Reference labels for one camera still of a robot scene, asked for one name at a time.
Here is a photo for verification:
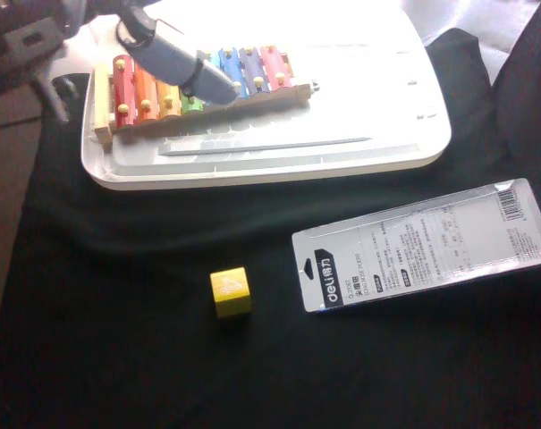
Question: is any rainbow wooden toy xylophone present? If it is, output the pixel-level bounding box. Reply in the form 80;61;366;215
92;43;321;147

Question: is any clear plastic blister package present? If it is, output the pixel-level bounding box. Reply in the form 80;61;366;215
291;177;541;314

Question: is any yellow wooden cube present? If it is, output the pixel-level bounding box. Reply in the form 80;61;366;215
209;266;253;320

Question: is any black table cloth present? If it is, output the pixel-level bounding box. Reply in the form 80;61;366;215
0;0;541;429

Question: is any white sheet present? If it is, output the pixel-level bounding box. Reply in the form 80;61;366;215
415;0;541;88

